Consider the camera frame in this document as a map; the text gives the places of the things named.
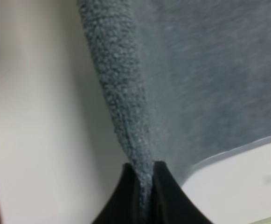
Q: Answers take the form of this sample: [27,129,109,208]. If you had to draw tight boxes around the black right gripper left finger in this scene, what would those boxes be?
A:
[93,163,140,224]

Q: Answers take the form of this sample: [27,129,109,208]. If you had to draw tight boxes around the grey towel with orange stripes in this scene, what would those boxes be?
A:
[78,0,271,223]

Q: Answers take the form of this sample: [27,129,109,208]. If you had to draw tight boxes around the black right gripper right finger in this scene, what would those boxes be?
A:
[151,161,211,224]

